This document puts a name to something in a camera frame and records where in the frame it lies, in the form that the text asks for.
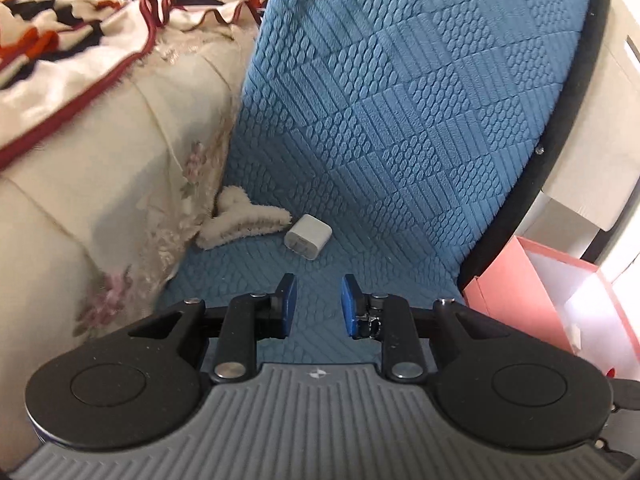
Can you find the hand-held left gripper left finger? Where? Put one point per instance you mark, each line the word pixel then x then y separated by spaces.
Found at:
pixel 287 306

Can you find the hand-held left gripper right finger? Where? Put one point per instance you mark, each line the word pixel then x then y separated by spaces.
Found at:
pixel 349 307

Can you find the white charger adapter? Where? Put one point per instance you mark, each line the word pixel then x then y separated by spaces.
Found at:
pixel 309 236

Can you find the white fluffy hair claw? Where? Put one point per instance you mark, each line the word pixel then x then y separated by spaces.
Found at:
pixel 235 222

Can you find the pink cardboard box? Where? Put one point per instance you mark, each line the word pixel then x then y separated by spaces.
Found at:
pixel 520 300

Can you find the blue textured chair cover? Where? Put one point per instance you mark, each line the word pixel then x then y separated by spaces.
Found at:
pixel 400 120

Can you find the floral bed sheet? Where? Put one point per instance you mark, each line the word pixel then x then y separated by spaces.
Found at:
pixel 100 220

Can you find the white cardboard box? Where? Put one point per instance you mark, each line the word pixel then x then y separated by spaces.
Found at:
pixel 600 135

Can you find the striped blanket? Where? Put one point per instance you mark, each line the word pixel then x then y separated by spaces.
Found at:
pixel 75 25

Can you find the black chair frame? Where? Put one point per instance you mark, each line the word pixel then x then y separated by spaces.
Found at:
pixel 555 160

